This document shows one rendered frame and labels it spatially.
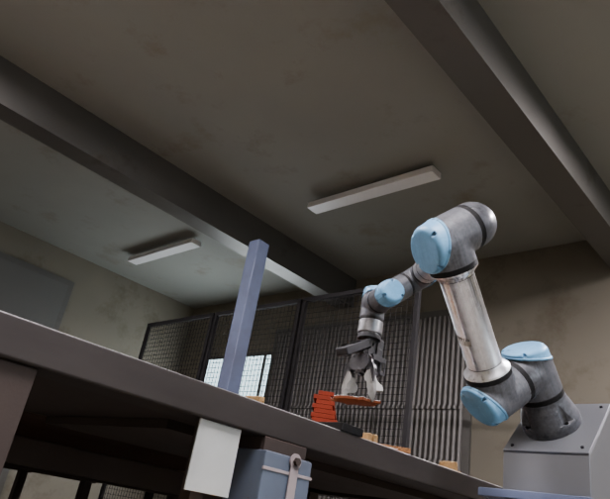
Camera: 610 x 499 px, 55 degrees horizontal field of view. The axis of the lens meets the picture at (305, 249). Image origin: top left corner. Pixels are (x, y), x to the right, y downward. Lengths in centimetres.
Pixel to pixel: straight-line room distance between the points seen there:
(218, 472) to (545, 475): 85
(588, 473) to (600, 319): 360
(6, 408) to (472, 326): 100
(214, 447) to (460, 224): 73
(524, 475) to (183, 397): 94
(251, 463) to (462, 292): 62
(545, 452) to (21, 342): 123
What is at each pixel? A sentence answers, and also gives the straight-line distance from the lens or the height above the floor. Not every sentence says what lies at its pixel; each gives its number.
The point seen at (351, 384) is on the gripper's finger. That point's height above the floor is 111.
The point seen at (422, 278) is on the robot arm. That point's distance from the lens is 175.
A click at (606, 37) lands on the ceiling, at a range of 359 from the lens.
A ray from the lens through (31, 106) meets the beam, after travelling 460.
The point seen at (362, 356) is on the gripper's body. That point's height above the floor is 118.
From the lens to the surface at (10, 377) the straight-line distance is 95.
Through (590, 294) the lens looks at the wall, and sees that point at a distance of 525.
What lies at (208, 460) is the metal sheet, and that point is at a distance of 113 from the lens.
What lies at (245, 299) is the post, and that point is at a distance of 386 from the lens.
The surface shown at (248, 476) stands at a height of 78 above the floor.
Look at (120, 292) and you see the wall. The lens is 794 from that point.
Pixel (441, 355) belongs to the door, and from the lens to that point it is 556.
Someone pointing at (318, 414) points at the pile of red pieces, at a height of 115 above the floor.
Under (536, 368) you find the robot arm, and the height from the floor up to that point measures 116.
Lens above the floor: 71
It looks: 25 degrees up
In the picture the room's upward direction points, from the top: 10 degrees clockwise
